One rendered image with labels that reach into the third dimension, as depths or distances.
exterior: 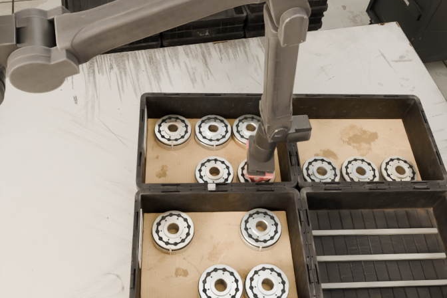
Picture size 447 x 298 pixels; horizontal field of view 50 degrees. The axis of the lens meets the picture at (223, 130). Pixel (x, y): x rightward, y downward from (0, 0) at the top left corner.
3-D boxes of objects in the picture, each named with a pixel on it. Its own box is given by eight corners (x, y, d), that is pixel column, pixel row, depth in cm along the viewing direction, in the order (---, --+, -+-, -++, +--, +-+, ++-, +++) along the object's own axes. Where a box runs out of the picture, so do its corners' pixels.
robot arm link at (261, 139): (255, 117, 112) (262, 138, 109) (283, 114, 114) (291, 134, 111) (251, 134, 118) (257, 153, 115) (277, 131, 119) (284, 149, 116)
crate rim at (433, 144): (297, 191, 121) (298, 186, 119) (281, 98, 139) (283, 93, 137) (447, 189, 125) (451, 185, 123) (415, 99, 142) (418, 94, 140)
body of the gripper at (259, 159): (272, 141, 125) (278, 124, 119) (273, 175, 119) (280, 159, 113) (247, 138, 125) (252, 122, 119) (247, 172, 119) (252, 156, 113)
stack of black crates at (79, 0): (80, 87, 232) (62, 14, 196) (76, 43, 249) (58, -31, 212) (162, 76, 240) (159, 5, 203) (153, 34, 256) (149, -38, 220)
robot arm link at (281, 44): (258, -33, 74) (277, 20, 70) (294, -41, 75) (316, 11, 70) (257, 107, 113) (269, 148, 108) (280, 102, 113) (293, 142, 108)
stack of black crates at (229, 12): (162, 76, 240) (161, 24, 213) (153, 34, 257) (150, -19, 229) (239, 66, 248) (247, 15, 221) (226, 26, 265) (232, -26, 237)
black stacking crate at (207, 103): (138, 209, 125) (136, 189, 116) (143, 118, 142) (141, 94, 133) (289, 207, 129) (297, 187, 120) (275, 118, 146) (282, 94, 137)
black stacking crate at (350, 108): (290, 207, 129) (298, 187, 120) (277, 118, 146) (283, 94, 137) (431, 205, 133) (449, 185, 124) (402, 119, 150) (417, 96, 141)
